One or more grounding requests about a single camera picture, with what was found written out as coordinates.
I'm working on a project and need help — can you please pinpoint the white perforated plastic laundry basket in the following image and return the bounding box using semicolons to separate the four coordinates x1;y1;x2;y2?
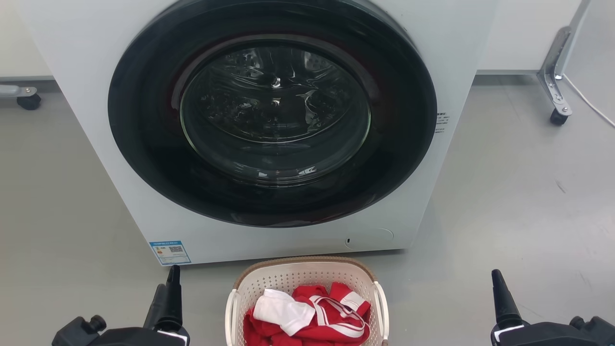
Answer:
225;256;390;346

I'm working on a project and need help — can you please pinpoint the black round washer door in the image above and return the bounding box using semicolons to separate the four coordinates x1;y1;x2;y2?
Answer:
108;0;438;228

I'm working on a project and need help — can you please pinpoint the blue energy label sticker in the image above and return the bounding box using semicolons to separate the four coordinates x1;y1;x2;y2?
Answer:
149;240;192;266

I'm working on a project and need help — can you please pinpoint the grey bracket with black caster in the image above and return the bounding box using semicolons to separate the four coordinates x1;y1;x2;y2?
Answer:
0;85;42;111

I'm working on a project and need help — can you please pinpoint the thin white cable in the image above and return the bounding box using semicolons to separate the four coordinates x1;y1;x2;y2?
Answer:
561;74;615;129

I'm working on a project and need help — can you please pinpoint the metal stand leg with caster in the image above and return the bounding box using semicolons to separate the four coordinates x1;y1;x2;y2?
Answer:
537;0;592;127

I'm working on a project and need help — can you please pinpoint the round white filter cover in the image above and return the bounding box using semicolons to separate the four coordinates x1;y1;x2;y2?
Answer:
344;228;394;250

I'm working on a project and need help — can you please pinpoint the red garment with white stripes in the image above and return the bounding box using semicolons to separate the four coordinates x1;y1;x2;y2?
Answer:
243;283;372;346

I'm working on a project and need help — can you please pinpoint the white front-load washing machine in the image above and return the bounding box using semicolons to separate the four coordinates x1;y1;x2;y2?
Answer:
14;0;500;266

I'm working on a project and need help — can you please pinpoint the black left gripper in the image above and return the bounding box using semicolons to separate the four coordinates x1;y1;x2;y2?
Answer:
52;265;191;346

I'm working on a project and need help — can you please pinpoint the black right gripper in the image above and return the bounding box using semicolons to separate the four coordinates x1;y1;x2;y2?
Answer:
491;269;615;346

